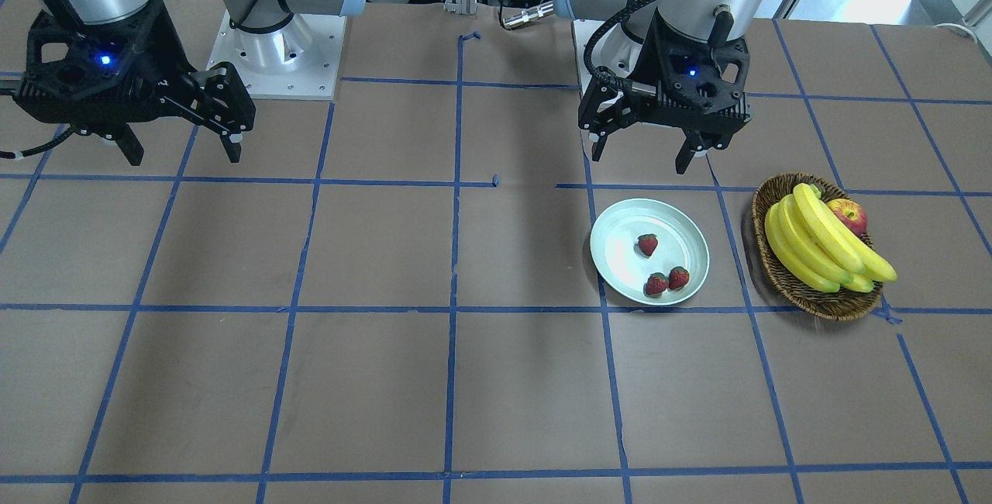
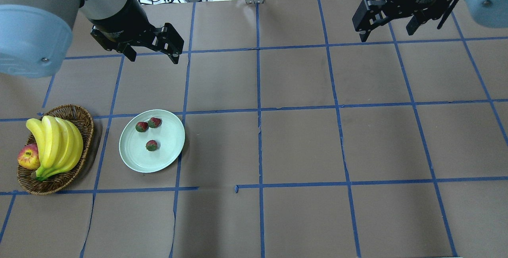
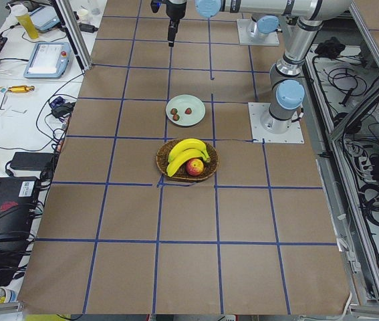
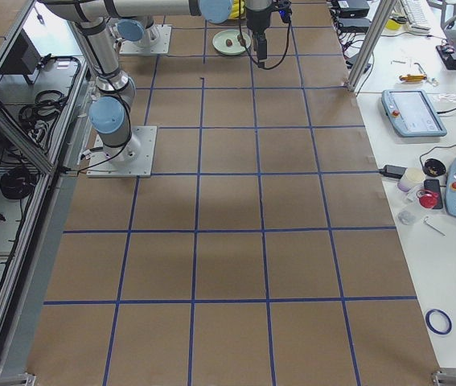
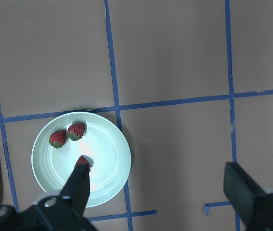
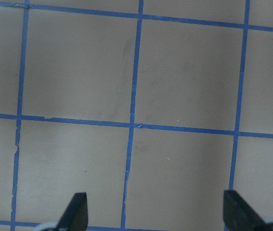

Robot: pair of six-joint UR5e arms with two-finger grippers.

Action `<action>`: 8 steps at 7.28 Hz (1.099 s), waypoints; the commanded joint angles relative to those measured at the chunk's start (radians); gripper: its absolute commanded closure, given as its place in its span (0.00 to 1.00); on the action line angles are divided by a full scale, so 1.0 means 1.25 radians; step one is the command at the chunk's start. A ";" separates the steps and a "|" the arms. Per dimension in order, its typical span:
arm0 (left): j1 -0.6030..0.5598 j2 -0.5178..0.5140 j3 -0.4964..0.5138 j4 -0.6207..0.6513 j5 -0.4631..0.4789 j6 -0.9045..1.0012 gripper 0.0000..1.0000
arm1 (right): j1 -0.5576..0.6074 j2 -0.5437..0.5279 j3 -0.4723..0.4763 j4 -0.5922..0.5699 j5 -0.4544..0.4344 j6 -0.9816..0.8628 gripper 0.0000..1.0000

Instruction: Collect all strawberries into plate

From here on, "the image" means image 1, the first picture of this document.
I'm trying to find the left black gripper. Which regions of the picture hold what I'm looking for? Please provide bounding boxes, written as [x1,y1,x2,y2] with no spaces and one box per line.
[578,12,753,175]

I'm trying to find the red strawberry two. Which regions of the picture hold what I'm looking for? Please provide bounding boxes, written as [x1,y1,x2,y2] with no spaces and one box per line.
[667,266,691,291]

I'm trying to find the yellow banana bunch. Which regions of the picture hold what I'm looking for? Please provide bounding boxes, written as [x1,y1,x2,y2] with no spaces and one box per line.
[759,181,897,295]

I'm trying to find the red yellow apple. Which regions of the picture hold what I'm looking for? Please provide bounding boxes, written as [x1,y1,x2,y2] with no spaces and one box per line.
[828,198,868,236]

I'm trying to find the red strawberry three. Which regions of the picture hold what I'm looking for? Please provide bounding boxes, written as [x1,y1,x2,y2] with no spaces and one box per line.
[642,272,669,299]

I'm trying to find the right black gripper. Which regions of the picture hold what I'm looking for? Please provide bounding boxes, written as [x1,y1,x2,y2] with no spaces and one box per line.
[12,0,256,166]

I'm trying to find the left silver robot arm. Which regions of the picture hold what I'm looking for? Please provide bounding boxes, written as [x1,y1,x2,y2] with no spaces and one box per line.
[553,0,762,174]

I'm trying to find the red strawberry one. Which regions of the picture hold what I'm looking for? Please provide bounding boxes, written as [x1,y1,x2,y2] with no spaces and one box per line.
[637,234,659,257]

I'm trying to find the woven wicker basket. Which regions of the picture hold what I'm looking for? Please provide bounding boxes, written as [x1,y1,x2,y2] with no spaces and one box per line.
[750,172,897,321]

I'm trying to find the light green plate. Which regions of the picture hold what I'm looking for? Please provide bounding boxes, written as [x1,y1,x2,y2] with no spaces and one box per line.
[589,198,710,306]

